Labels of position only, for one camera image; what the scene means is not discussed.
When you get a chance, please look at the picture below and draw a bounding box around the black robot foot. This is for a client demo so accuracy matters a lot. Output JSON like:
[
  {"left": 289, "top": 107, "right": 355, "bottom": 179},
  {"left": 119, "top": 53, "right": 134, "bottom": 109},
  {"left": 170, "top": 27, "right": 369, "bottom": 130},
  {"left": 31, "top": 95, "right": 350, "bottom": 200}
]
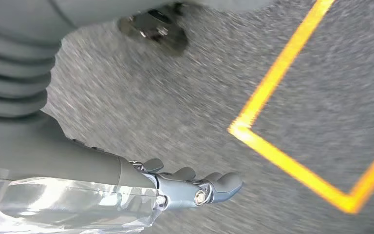
[{"left": 117, "top": 3, "right": 189, "bottom": 56}]

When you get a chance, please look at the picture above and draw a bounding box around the grey robot body shell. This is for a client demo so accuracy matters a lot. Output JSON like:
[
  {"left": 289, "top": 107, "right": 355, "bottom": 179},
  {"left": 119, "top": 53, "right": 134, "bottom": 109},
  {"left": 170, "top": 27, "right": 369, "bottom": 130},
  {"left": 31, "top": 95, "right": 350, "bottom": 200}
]
[{"left": 53, "top": 0, "right": 272, "bottom": 28}]

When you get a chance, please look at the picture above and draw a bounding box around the yellow floor tape square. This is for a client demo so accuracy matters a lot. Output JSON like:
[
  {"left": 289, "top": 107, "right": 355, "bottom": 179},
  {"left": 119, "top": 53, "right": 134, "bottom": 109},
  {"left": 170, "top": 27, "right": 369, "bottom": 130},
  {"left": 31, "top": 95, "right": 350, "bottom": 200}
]
[{"left": 227, "top": 0, "right": 374, "bottom": 215}]

